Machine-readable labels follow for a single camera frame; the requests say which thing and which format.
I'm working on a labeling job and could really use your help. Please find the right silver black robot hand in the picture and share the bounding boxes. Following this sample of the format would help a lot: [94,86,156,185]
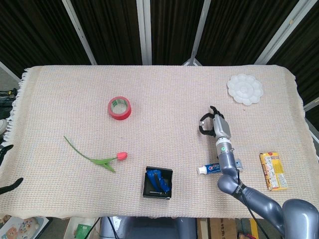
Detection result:
[198,106,232,140]

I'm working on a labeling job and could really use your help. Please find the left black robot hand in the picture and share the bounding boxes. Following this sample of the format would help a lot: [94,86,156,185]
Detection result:
[0,144,24,195]

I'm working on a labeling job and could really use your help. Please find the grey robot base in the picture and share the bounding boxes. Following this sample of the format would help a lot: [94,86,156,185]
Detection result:
[99,216,198,239]

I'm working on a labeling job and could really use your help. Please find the illustrated picture book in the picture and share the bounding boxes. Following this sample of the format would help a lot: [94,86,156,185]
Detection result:
[0,215,50,239]

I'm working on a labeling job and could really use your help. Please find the white flower-shaped paint palette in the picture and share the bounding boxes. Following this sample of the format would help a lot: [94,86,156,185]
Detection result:
[226,73,264,106]

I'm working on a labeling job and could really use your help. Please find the white blue toothpaste tube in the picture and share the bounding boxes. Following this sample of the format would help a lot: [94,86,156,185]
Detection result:
[196,158,244,175]

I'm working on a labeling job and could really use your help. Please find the beige woven tablecloth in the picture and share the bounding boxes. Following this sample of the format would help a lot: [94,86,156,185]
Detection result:
[0,64,319,223]

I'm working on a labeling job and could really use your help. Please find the yellow snack pack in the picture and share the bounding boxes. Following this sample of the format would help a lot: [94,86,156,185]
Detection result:
[259,151,288,192]

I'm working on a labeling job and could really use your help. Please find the blue plastic packet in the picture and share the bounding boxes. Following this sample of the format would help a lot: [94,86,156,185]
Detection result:
[146,169,171,193]

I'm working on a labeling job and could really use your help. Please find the white bag with green print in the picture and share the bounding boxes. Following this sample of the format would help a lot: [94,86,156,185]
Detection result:
[65,216,98,239]

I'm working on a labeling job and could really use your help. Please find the black cardboard box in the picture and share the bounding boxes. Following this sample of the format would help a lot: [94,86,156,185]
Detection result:
[142,166,173,200]

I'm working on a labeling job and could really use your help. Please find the artificial pink tulip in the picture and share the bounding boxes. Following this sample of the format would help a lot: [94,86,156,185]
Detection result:
[63,135,129,173]

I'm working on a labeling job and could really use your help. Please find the red tape roll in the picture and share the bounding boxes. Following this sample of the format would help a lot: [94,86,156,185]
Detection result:
[107,96,133,121]

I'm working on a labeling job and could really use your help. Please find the brown cardboard box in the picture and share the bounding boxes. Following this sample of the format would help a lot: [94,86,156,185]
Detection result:
[196,218,238,239]

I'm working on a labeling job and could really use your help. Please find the dark pleated curtain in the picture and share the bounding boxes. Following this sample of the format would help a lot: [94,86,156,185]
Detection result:
[0,0,319,125]

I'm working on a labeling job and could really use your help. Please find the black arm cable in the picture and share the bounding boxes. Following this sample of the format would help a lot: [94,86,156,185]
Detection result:
[234,169,266,239]

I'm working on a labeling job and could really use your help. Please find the white frame post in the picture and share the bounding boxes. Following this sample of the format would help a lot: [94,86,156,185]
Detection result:
[254,0,310,65]
[136,0,153,65]
[61,0,98,66]
[182,0,212,67]

